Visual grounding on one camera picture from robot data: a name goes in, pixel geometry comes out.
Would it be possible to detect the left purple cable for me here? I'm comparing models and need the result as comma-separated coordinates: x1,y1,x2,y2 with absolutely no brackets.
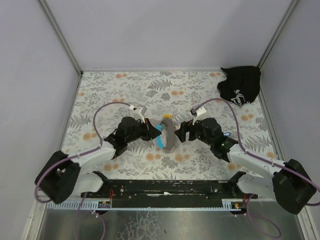
33,101,132,238

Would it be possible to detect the left aluminium frame post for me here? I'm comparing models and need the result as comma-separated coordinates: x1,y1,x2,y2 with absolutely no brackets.
36,0,83,76

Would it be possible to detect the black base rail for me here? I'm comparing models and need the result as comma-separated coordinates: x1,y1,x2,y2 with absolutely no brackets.
86,179,249,207

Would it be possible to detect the right aluminium frame post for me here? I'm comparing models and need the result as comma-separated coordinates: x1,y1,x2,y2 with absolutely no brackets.
257,0,300,69

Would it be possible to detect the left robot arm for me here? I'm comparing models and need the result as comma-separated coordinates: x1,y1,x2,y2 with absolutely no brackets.
34,116,161,204

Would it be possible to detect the blue key tag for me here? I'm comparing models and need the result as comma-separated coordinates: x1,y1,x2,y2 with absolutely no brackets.
223,132,231,137

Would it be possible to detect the floral table mat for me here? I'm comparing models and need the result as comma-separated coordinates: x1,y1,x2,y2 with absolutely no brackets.
61,71,277,180

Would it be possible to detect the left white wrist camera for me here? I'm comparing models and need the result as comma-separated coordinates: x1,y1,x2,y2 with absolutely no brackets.
129,104,147,123

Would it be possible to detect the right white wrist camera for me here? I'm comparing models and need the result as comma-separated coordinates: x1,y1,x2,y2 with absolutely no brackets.
190,106,207,125

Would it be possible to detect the black cloth bag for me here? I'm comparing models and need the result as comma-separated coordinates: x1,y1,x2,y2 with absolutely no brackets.
217,65,261,107

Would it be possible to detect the yellow key tag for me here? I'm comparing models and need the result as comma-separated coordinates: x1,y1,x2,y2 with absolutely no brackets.
163,114,172,119

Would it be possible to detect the aluminium frame post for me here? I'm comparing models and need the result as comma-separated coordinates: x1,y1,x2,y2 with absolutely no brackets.
257,0,300,69
36,0,83,76

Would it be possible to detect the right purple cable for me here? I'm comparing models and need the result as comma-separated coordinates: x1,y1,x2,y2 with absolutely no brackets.
198,97,320,237

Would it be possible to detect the white cable duct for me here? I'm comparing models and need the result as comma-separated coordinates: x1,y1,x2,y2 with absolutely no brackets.
46,199,246,213

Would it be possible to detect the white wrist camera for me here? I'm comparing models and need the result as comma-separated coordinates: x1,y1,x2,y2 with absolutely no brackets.
129,104,147,123
190,106,207,125

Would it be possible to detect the purple cable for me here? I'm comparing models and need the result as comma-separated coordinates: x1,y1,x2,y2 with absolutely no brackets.
33,101,132,238
198,97,320,237

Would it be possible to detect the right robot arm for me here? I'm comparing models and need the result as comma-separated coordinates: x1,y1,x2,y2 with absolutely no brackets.
175,117,317,215

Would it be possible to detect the blue keyring handle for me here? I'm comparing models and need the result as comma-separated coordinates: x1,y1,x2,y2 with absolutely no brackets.
156,124,165,149

